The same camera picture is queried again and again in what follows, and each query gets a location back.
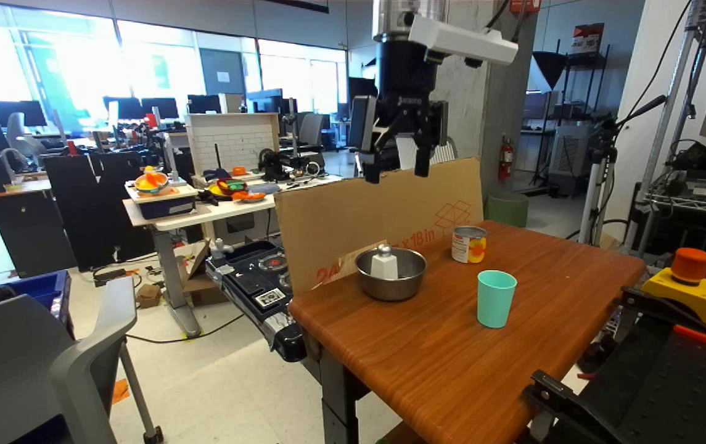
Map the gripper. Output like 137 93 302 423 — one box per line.
364 39 449 184

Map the white shaker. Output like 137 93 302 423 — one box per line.
370 244 399 281

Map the metal bowl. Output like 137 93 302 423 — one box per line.
355 247 428 302

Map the bowl of toy food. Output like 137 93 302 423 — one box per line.
134 166 172 195

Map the cardboard sheet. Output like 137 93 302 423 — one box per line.
274 157 485 296

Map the fire extinguisher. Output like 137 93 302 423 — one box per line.
498 136 515 183

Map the fruit can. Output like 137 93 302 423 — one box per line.
451 226 488 265

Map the green stool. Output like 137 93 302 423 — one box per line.
484 191 530 228

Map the white brick board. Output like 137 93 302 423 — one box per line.
185 113 281 177

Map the black shelf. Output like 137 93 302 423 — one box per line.
524 36 607 187

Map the teal plastic cup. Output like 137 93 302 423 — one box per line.
477 270 518 329

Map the black toy kitchen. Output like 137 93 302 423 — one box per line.
205 239 308 363

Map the heap of cardboard boxes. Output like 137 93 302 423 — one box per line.
136 240 230 310

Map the blue and white box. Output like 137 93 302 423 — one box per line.
125 183 199 221

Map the white table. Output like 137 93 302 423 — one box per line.
123 175 342 339

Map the row of monitors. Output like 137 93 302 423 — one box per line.
0 88 285 129

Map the black panel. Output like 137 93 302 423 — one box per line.
44 150 157 273

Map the yellow emergency stop button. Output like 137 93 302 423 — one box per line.
641 248 706 326

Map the blue bin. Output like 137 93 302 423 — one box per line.
0 270 73 329

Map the grey chair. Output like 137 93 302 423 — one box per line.
0 276 165 444

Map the camera on tripod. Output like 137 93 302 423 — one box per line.
577 94 668 245

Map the wire shelf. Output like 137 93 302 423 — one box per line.
626 0 706 260

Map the black clamp with orange handle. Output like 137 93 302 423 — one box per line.
620 286 706 345

